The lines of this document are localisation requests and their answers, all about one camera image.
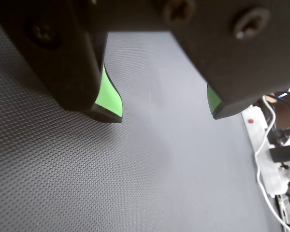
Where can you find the white power strip red switch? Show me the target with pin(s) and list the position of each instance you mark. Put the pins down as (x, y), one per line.
(257, 125)

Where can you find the black plug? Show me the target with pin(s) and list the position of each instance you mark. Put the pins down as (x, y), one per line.
(284, 154)

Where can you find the grey textured mat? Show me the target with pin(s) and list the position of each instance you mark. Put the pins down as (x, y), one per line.
(111, 181)

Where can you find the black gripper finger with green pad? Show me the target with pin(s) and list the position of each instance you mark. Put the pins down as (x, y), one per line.
(232, 60)
(62, 60)

